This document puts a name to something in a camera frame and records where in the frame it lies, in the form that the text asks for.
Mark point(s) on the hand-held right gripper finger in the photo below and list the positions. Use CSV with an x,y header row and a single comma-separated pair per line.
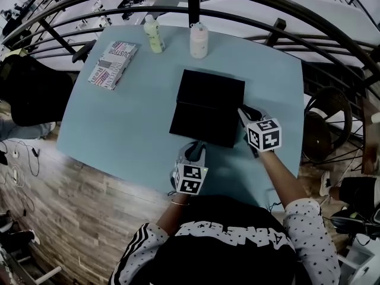
x,y
257,114
245,119

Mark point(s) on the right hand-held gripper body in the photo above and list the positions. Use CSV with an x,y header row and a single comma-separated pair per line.
x,y
264,135

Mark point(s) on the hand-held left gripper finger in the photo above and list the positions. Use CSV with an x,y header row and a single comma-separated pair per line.
x,y
182,154
202,159

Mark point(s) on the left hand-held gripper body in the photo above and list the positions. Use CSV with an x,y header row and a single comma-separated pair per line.
x,y
190,180

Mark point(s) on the black rectangular box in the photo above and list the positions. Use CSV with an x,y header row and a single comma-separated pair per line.
x,y
205,126
210,86

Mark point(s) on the person's right forearm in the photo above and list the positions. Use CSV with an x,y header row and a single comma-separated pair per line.
x,y
282,180

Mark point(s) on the person's left forearm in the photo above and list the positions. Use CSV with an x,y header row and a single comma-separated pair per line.
x,y
173,215

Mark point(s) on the dark wicker chair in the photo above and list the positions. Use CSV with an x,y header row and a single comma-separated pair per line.
x,y
316,135

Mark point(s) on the person's torso in printed shirt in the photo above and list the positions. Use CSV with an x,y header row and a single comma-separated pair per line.
x,y
228,257

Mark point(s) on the white plastic bottle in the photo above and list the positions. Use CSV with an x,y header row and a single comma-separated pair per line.
x,y
199,41

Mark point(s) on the printed wipes packet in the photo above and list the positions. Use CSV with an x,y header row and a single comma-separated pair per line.
x,y
114,65

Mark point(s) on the white vase with pink flowers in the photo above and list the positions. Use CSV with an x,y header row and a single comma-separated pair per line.
x,y
376,118

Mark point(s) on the pale green plastic bottle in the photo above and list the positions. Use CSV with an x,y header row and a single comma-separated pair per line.
x,y
154,34

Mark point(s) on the black round stool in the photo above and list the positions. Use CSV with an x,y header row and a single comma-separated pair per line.
x,y
353,221

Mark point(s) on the black metal railing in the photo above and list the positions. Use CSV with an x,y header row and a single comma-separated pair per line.
x,y
194,1

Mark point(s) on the black office chair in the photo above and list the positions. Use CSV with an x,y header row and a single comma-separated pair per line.
x,y
32,93

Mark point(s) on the white power strip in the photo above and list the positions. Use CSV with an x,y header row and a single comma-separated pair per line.
x,y
17,175

